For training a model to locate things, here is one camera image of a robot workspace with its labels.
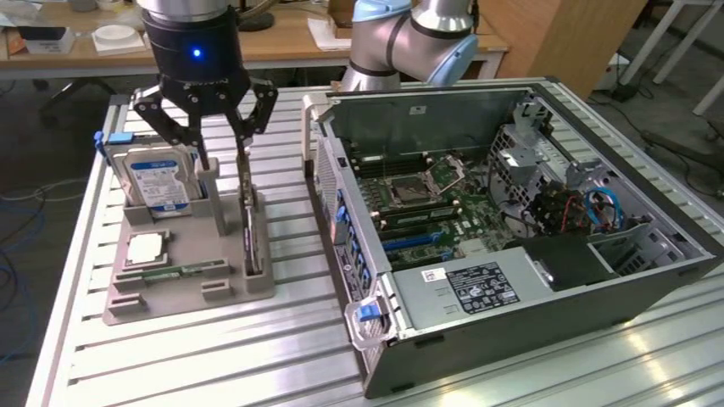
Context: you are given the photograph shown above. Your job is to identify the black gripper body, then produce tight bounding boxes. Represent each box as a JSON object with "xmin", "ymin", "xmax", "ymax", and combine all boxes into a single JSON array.
[{"xmin": 139, "ymin": 6, "xmax": 252, "ymax": 116}]

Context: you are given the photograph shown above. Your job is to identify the black graphics card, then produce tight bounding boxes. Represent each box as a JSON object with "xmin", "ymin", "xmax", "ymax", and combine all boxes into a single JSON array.
[{"xmin": 235, "ymin": 146, "xmax": 267, "ymax": 279}]

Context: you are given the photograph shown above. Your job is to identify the blue expansion slot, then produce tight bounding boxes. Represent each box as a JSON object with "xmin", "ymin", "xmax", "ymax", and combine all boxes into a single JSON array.
[{"xmin": 383, "ymin": 231, "xmax": 449, "ymax": 252}]

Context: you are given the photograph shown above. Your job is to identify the blue disk caddy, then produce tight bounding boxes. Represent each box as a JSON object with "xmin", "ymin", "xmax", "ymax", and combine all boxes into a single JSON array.
[{"xmin": 93, "ymin": 128, "xmax": 199, "ymax": 213}]

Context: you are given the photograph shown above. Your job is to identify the black lamp base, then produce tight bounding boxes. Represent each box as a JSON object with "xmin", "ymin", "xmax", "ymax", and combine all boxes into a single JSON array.
[{"xmin": 235, "ymin": 8, "xmax": 276, "ymax": 32}]

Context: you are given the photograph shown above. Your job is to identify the white round part on box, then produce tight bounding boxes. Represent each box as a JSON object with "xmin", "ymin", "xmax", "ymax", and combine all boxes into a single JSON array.
[{"xmin": 91, "ymin": 24, "xmax": 148, "ymax": 57}]

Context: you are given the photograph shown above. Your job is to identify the wooden desk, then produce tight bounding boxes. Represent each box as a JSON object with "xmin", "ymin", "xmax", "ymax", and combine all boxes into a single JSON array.
[{"xmin": 0, "ymin": 0, "xmax": 511, "ymax": 82}]

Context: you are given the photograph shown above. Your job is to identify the hard disk with blue label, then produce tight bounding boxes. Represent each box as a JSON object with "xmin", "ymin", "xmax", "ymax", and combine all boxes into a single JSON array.
[{"xmin": 109, "ymin": 143, "xmax": 197, "ymax": 213}]

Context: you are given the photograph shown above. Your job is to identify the white papers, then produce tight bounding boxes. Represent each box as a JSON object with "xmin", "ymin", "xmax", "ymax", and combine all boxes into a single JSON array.
[{"xmin": 308, "ymin": 17, "xmax": 355, "ymax": 52}]

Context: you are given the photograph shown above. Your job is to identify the cardboard box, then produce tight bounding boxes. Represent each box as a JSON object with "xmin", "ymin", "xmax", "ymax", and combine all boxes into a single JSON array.
[{"xmin": 327, "ymin": 0, "xmax": 363, "ymax": 40}]

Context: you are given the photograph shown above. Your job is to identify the white box with black top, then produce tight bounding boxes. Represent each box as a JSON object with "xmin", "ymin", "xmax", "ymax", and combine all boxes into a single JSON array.
[{"xmin": 16, "ymin": 25, "xmax": 77, "ymax": 55}]

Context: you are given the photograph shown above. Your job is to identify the grey parts rack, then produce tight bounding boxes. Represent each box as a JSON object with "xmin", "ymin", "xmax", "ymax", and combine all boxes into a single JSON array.
[{"xmin": 101, "ymin": 157, "xmax": 279, "ymax": 326}]

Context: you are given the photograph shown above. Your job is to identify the silver CPU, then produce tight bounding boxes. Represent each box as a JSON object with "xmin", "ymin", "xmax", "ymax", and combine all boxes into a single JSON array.
[{"xmin": 124, "ymin": 234, "xmax": 168, "ymax": 264}]

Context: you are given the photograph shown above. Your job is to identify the CPU socket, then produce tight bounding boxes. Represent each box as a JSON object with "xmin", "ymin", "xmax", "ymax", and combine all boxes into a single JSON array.
[{"xmin": 384, "ymin": 176, "xmax": 432, "ymax": 205}]

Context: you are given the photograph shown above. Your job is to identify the green RAM stick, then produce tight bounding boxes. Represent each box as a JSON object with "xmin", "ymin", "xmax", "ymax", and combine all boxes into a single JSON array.
[{"xmin": 116, "ymin": 262, "xmax": 228, "ymax": 283}]

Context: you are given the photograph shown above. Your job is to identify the metal socket cover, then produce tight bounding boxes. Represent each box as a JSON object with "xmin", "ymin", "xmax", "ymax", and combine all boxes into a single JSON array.
[{"xmin": 424, "ymin": 154, "xmax": 468, "ymax": 192}]

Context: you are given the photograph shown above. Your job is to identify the green motherboard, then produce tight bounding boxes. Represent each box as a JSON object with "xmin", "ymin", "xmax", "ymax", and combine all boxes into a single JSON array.
[{"xmin": 349, "ymin": 143, "xmax": 513, "ymax": 270}]

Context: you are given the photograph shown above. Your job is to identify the grey power supply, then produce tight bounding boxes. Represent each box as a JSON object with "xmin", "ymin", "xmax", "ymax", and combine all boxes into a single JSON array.
[{"xmin": 389, "ymin": 248, "xmax": 559, "ymax": 337}]

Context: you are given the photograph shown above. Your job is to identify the wooden cabinet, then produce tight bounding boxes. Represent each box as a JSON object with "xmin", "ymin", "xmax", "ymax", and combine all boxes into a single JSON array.
[{"xmin": 477, "ymin": 0, "xmax": 649, "ymax": 99}]

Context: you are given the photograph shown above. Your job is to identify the open black PC case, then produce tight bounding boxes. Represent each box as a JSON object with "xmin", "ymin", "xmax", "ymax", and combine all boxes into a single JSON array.
[{"xmin": 301, "ymin": 82, "xmax": 715, "ymax": 399}]

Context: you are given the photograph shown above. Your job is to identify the metal disk bay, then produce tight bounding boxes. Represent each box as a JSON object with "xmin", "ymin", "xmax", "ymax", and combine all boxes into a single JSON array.
[{"xmin": 585, "ymin": 222, "xmax": 689, "ymax": 277}]

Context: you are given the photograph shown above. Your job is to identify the blue floor cables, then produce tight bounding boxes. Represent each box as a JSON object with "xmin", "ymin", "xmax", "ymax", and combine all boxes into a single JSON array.
[{"xmin": 0, "ymin": 197, "xmax": 47, "ymax": 364}]

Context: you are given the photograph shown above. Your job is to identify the red wire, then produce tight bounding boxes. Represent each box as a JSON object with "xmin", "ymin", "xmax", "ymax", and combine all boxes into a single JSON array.
[{"xmin": 557, "ymin": 192, "xmax": 584, "ymax": 234}]

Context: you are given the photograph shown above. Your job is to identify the blue wire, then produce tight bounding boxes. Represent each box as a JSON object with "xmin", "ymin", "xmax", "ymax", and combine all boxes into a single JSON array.
[{"xmin": 584, "ymin": 187, "xmax": 627, "ymax": 233}]

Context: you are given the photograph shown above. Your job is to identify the white table frame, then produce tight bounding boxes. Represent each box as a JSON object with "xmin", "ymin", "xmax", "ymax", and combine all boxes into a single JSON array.
[{"xmin": 617, "ymin": 0, "xmax": 724, "ymax": 116}]

